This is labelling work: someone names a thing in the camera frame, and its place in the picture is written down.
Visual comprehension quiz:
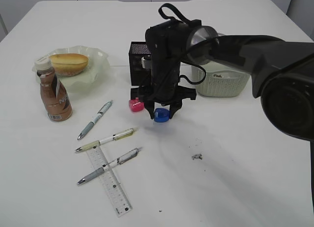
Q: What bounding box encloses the golden bread roll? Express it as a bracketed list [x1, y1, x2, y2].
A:
[50, 54, 89, 76]

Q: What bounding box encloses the lilac grip white pen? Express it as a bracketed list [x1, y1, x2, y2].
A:
[77, 147, 142, 185]

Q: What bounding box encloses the blue pencil sharpener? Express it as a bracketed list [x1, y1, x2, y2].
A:
[154, 108, 170, 123]

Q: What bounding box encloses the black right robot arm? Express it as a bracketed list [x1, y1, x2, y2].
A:
[130, 20, 314, 141]

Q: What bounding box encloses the clear plastic ruler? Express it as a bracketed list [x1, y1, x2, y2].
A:
[87, 146, 132, 217]

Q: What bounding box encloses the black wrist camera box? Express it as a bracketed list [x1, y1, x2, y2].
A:
[141, 55, 152, 69]

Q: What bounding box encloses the pink pencil sharpener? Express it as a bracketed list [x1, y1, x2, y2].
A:
[129, 98, 144, 113]

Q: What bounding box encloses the frosted green glass plate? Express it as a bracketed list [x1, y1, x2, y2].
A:
[32, 46, 110, 92]

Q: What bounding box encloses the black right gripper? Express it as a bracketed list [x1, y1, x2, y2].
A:
[130, 64, 196, 119]

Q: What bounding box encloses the tiny grey paper scrap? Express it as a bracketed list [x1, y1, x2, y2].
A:
[191, 153, 203, 160]

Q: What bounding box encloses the brown Nescafe coffee bottle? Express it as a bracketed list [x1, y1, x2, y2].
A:
[34, 57, 72, 121]

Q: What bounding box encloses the pale green plastic basket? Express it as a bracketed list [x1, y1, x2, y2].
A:
[188, 51, 250, 97]

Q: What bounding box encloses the cream grip white pen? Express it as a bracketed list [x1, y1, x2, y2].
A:
[75, 128, 138, 153]

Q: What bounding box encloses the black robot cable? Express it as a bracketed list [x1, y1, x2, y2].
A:
[158, 2, 221, 86]

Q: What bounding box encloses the grey grip white pen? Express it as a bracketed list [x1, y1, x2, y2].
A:
[77, 100, 113, 141]

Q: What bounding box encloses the black mesh pen holder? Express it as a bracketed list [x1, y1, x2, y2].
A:
[129, 41, 151, 86]

